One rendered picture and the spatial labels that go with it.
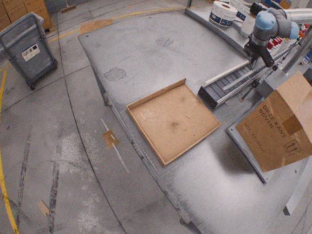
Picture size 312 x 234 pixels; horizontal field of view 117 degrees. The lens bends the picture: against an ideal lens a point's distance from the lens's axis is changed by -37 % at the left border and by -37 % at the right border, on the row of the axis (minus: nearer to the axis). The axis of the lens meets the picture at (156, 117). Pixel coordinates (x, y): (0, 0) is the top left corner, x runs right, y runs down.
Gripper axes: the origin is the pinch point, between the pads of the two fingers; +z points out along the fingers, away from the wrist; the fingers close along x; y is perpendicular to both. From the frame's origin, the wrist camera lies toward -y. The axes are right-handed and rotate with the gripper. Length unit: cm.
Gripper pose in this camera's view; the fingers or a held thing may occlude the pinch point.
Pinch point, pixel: (253, 64)
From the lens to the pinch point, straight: 90.8
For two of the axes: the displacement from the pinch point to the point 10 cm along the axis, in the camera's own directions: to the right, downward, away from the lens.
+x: -7.6, 6.3, 1.7
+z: 3.5, 1.7, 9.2
